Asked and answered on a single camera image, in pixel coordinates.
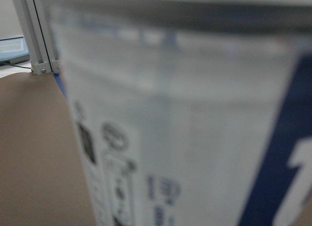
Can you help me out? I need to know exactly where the brown paper table cover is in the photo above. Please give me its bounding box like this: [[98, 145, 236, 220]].
[[0, 73, 95, 226]]

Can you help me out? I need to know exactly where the clear Wilson tennis ball can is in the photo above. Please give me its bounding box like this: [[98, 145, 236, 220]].
[[43, 0, 312, 226]]

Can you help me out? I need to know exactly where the aluminium frame post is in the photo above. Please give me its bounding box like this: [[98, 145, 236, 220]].
[[12, 0, 61, 75]]

